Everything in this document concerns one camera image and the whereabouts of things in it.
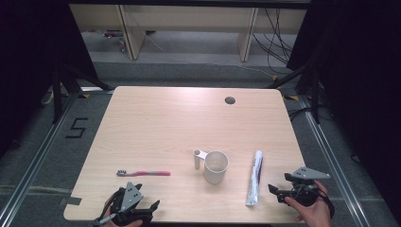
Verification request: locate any person's right hand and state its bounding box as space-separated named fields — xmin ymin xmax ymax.
xmin=284 ymin=181 xmax=333 ymax=227

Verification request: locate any light wooden shelf unit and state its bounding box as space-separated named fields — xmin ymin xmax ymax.
xmin=69 ymin=3 xmax=308 ymax=62

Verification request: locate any person's left hand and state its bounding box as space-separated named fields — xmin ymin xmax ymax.
xmin=99 ymin=194 xmax=144 ymax=227

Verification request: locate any white cup with holder handle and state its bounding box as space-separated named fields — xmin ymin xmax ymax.
xmin=192 ymin=148 xmax=230 ymax=185

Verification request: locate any pink toothbrush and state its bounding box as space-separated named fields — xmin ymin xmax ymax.
xmin=115 ymin=169 xmax=171 ymax=178

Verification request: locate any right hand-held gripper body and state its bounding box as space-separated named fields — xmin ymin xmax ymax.
xmin=284 ymin=166 xmax=331 ymax=207

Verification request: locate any small coloured floor clutter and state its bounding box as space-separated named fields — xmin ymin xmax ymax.
xmin=102 ymin=29 xmax=128 ymax=53

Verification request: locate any bundle of black hanging cables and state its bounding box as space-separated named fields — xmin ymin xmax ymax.
xmin=252 ymin=8 xmax=296 ymax=76

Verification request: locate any aluminium floor rail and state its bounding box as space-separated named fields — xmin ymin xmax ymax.
xmin=0 ymin=91 xmax=79 ymax=227
xmin=297 ymin=94 xmax=373 ymax=227

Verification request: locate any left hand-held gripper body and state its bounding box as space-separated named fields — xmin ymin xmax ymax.
xmin=110 ymin=182 xmax=151 ymax=226

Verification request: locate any white toothpaste tube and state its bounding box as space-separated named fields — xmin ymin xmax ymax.
xmin=245 ymin=149 xmax=264 ymax=207

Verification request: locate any grey cable plug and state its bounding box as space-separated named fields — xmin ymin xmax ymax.
xmin=92 ymin=213 xmax=118 ymax=227

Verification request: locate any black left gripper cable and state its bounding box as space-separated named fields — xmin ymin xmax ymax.
xmin=101 ymin=189 xmax=122 ymax=218

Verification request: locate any black metal stand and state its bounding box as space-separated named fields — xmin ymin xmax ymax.
xmin=268 ymin=62 xmax=323 ymax=125
xmin=51 ymin=64 xmax=112 ymax=125

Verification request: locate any black curtain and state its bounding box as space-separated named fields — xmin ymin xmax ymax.
xmin=0 ymin=0 xmax=100 ymax=159
xmin=287 ymin=0 xmax=401 ymax=218

